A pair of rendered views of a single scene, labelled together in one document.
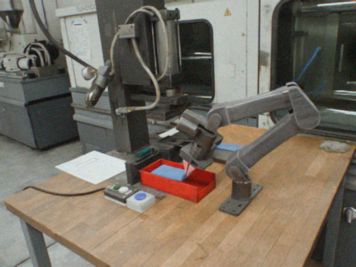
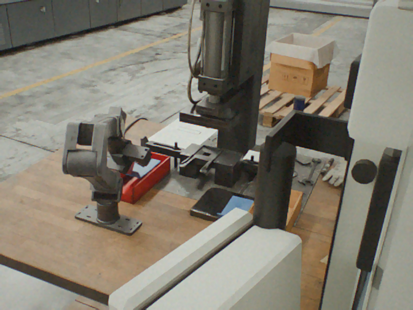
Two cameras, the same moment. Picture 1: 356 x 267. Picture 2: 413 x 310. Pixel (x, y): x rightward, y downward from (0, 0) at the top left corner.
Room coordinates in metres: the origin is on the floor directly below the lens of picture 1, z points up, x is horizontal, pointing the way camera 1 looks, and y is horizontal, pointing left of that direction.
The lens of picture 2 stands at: (0.84, -1.35, 1.71)
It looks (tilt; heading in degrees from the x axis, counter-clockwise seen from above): 27 degrees down; 76
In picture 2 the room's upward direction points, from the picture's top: 3 degrees clockwise
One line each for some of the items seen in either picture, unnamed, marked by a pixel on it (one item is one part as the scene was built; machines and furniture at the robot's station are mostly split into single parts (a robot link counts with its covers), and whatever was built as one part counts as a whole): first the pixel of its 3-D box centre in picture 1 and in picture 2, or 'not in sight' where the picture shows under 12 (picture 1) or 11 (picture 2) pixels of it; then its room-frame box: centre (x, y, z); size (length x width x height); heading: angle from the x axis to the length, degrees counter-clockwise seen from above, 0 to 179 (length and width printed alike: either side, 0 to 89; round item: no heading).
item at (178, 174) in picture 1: (172, 170); (141, 164); (0.98, 0.05, 0.96); 0.15 x 0.07 x 0.03; 53
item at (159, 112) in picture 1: (154, 84); (219, 82); (1.26, 0.11, 1.22); 0.26 x 0.18 x 0.30; 53
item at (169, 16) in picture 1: (165, 49); (215, 44); (1.22, 0.05, 1.37); 0.11 x 0.09 x 0.30; 143
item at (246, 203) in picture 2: (234, 145); (236, 206); (1.24, -0.22, 0.93); 0.15 x 0.07 x 0.03; 55
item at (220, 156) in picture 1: (224, 152); (225, 206); (1.22, -0.17, 0.91); 0.17 x 0.16 x 0.02; 143
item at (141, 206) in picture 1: (141, 204); not in sight; (0.86, 0.16, 0.90); 0.07 x 0.07 x 0.06; 53
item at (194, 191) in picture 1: (177, 178); (137, 174); (0.97, 0.04, 0.93); 0.25 x 0.12 x 0.06; 53
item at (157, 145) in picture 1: (173, 140); (211, 155); (1.23, 0.05, 0.98); 0.20 x 0.10 x 0.01; 143
